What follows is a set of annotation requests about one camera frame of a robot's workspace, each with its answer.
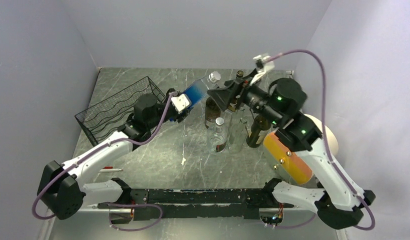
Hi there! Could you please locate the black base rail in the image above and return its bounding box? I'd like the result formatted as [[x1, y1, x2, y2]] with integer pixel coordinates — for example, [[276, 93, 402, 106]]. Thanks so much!
[[129, 188, 280, 221]]

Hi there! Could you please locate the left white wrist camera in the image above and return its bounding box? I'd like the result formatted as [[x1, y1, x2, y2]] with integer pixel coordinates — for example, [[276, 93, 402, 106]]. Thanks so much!
[[170, 93, 192, 114]]

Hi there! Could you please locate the dark green wine bottle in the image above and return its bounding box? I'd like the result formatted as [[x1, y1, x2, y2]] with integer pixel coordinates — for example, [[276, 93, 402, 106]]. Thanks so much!
[[246, 114, 271, 148]]

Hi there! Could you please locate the red white pen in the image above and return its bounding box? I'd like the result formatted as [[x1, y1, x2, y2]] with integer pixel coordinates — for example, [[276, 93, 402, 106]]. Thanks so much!
[[99, 166, 123, 173]]

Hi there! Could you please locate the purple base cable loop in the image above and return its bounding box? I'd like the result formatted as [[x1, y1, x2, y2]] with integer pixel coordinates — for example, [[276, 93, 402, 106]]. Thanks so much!
[[108, 202, 164, 232]]

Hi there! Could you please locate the round clear silver-cap bottle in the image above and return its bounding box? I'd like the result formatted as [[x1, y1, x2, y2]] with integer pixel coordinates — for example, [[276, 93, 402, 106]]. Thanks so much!
[[207, 117, 228, 154]]

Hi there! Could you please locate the tall clear bottle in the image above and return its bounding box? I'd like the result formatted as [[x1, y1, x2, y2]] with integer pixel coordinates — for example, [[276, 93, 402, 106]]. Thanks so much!
[[228, 107, 248, 154]]

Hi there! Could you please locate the white orange cylinder container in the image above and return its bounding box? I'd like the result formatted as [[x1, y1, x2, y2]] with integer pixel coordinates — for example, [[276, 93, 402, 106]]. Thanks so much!
[[262, 131, 328, 188]]

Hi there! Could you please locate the blue square bottle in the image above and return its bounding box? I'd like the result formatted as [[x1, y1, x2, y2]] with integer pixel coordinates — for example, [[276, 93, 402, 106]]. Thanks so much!
[[183, 71, 221, 109]]

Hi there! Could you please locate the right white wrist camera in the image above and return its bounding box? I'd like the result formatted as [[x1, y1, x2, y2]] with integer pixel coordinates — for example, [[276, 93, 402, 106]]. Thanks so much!
[[249, 53, 275, 86]]

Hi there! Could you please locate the brown label wine bottle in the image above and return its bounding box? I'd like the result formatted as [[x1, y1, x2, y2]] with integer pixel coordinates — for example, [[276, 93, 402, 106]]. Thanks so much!
[[204, 97, 221, 129]]

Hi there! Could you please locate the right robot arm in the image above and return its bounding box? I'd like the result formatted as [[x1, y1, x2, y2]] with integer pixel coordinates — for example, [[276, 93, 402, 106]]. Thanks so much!
[[207, 78, 376, 230]]

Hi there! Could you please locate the black wire wine rack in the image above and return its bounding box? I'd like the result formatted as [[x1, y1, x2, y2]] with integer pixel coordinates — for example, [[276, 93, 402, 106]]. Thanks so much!
[[74, 76, 165, 146]]

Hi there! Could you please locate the clear gold label bottle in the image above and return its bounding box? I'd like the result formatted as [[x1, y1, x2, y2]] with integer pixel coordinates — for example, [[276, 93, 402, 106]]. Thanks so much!
[[228, 70, 244, 112]]

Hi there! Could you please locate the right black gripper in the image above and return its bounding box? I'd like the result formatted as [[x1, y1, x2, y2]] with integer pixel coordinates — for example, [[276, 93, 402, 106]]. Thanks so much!
[[207, 68, 282, 126]]

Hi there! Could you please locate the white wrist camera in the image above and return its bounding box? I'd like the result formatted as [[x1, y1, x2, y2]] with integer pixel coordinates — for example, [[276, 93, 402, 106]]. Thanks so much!
[[170, 93, 192, 114], [249, 53, 275, 86]]

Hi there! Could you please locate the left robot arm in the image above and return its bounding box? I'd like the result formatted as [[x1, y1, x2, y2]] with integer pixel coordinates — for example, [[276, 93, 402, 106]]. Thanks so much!
[[31, 90, 195, 220]]

